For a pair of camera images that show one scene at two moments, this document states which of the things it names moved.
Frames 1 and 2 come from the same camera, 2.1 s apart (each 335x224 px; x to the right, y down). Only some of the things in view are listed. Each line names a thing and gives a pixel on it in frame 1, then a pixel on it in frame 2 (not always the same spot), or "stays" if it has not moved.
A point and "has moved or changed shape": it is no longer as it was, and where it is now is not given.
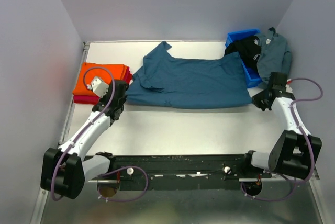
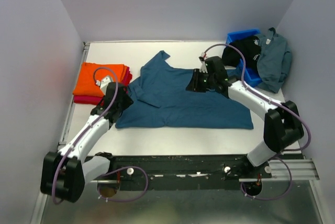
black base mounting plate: [180, 171] stays
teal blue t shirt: [163, 80] has moved or changed shape
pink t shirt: [88, 99] stays
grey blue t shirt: [274, 56] stays
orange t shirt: [118, 71] stays
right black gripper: [257, 102] → [194, 86]
